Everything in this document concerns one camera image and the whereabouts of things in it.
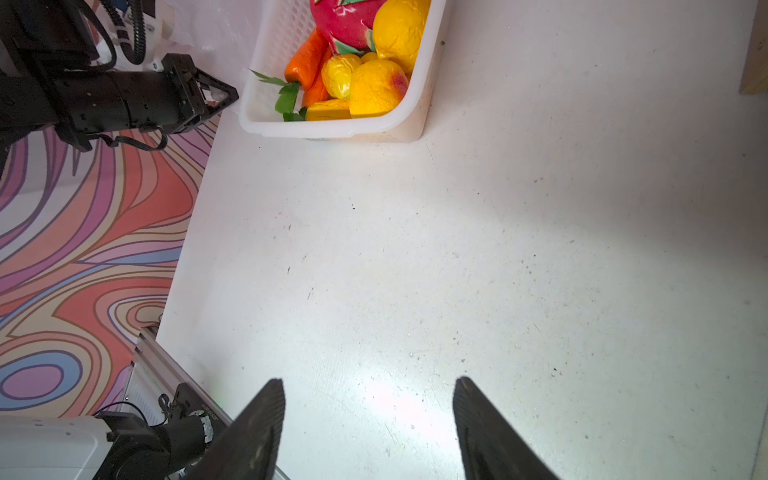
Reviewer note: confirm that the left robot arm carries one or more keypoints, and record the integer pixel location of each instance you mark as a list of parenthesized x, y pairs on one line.
[(95, 71)]

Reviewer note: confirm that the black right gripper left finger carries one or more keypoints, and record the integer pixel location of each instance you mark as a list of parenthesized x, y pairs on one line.
[(248, 448)]

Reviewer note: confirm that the orange toy carrot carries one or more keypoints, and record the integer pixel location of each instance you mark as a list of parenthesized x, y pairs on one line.
[(305, 68)]

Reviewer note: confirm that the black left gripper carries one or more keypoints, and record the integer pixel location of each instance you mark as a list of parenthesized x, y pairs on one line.
[(180, 98)]

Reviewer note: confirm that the white plastic grocery bag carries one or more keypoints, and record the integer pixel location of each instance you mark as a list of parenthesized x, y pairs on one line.
[(219, 34)]

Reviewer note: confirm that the pink toy dragon fruit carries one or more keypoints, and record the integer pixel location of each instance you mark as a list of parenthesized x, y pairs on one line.
[(346, 25)]

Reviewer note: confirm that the yellow toy mango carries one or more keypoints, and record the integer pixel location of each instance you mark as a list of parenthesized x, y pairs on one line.
[(377, 88)]

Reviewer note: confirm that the yellow toy lemon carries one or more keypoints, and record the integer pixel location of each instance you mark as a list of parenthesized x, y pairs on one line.
[(398, 31)]

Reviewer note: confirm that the white plastic perforated basket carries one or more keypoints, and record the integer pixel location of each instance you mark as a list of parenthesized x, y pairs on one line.
[(272, 107)]

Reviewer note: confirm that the yellow toy pear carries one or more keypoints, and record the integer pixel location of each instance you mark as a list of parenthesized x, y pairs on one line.
[(337, 74)]

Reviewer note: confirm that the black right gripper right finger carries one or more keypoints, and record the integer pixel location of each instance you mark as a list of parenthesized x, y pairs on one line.
[(490, 447)]

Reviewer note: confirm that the wooden shelf unit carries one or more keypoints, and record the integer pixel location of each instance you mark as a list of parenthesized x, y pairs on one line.
[(754, 76)]

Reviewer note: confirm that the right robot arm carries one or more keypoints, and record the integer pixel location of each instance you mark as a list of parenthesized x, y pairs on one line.
[(88, 447)]

